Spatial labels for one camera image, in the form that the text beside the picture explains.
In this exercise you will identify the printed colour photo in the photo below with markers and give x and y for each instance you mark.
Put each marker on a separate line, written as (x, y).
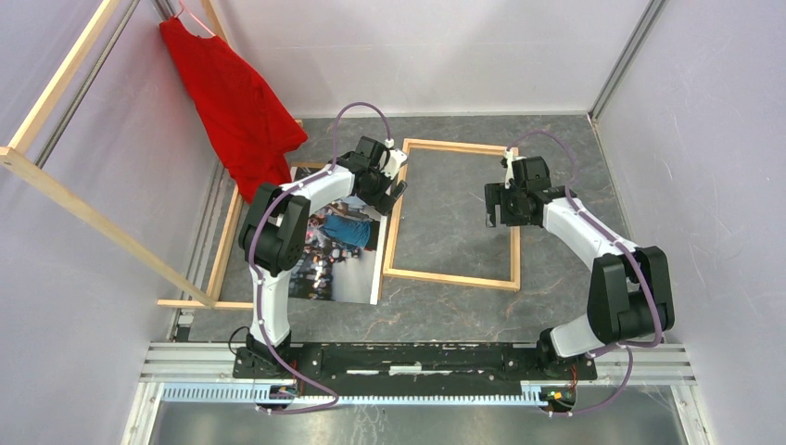
(332, 270)

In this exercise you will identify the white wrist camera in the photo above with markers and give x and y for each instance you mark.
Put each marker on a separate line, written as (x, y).
(392, 161)
(508, 159)

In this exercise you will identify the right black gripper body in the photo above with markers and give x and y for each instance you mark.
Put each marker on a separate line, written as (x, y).
(512, 209)

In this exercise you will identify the aluminium rail base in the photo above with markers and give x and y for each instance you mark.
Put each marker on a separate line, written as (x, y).
(203, 372)

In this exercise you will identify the wooden clothes rack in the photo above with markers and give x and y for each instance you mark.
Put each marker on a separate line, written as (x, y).
(107, 175)

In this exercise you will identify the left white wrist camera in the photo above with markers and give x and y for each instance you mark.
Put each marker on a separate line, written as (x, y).
(392, 161)

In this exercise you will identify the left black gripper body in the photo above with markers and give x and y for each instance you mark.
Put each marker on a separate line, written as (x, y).
(375, 195)

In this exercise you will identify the red hanging shirt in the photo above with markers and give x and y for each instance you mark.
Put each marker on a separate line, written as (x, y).
(248, 127)

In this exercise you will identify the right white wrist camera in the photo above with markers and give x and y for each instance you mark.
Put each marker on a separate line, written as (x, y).
(508, 159)

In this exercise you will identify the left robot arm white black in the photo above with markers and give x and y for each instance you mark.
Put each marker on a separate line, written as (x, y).
(274, 235)

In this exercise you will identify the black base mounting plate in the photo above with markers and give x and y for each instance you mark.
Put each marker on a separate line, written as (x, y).
(415, 369)

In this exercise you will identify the wooden picture frame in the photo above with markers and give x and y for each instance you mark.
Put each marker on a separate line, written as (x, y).
(437, 234)

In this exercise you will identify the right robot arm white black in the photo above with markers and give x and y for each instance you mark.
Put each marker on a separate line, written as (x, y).
(630, 298)

